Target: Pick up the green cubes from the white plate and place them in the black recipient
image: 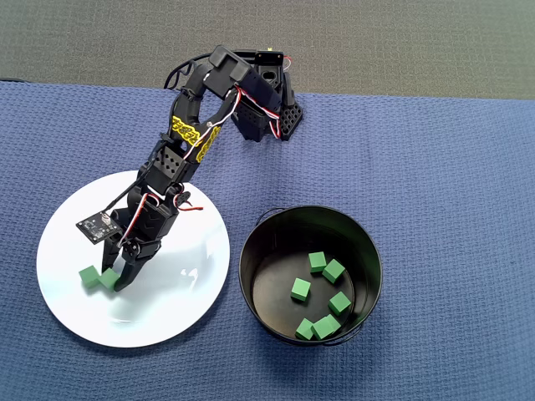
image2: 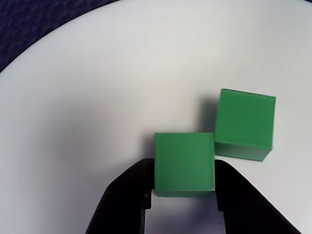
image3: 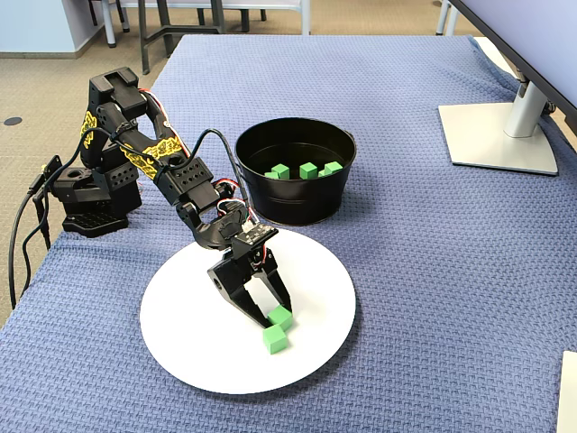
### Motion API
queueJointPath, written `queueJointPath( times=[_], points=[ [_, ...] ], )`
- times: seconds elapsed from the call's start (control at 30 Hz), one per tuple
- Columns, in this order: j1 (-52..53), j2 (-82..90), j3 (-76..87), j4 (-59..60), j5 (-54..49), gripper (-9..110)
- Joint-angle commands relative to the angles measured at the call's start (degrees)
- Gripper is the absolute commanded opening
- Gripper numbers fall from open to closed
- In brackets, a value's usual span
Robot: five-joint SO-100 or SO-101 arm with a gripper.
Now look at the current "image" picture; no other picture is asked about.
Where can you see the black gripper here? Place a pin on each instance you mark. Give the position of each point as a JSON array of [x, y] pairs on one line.
[[135, 251]]

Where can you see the green plastic cube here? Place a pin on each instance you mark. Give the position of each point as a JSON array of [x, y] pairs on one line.
[[339, 303], [109, 279], [322, 330], [317, 261], [335, 321], [305, 329], [88, 276], [301, 289], [333, 270]]

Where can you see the white round plate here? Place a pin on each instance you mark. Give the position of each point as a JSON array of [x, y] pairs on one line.
[[167, 292]]

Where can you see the blue woven table cloth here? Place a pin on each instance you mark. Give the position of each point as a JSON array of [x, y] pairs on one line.
[[418, 167]]

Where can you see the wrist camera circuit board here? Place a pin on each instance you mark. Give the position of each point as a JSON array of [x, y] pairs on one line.
[[98, 225]]

